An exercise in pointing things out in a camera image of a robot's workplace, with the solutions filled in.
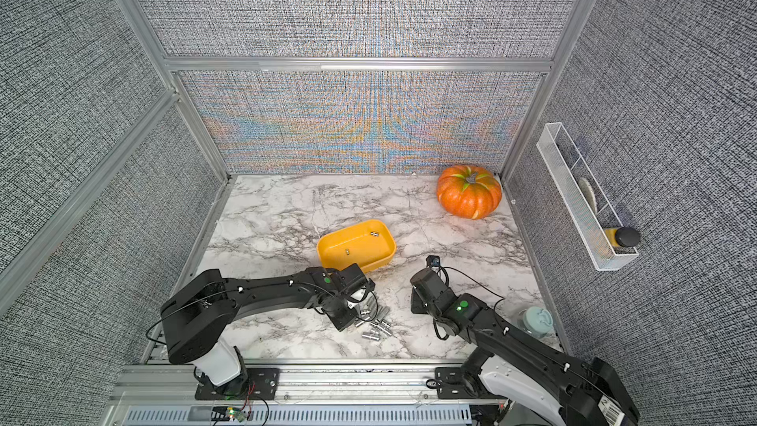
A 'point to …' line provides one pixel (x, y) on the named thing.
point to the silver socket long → (382, 313)
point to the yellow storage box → (368, 244)
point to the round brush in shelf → (585, 183)
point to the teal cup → (536, 320)
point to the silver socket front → (370, 335)
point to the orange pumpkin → (468, 191)
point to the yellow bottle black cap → (623, 237)
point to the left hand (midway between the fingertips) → (353, 318)
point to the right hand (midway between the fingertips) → (417, 286)
